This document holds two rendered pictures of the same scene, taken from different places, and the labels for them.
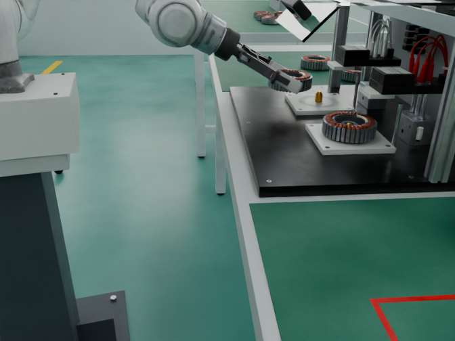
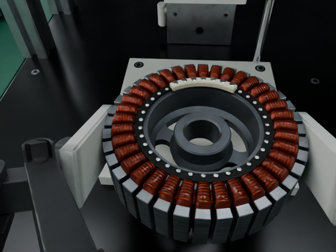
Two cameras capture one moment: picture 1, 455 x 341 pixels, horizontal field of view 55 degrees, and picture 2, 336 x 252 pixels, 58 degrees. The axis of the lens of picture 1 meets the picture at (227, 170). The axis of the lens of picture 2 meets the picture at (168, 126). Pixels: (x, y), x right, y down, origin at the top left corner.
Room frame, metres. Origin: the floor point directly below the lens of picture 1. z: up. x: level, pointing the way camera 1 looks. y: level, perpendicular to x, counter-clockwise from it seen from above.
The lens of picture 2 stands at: (1.12, -0.05, 0.98)
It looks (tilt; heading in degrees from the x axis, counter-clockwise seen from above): 49 degrees down; 281
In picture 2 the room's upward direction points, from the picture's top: 2 degrees counter-clockwise
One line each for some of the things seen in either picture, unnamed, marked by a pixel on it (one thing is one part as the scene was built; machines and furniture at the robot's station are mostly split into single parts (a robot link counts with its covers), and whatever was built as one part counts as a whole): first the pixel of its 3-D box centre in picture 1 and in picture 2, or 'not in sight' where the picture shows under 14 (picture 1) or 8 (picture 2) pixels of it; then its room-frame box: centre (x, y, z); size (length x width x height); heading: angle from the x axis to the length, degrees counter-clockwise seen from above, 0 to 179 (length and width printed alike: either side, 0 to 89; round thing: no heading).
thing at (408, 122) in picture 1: (414, 126); not in sight; (0.90, -0.40, 0.80); 0.08 x 0.05 x 0.06; 5
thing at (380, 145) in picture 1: (347, 137); not in sight; (0.88, -0.26, 0.78); 0.15 x 0.15 x 0.01; 5
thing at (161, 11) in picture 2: not in sight; (162, 15); (1.18, -0.37, 0.80); 0.01 x 0.01 x 0.03; 5
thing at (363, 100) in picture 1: (372, 95); (200, 12); (1.14, -0.38, 0.80); 0.08 x 0.05 x 0.06; 5
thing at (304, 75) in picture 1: (290, 80); (201, 140); (1.12, -0.16, 0.84); 0.11 x 0.11 x 0.04
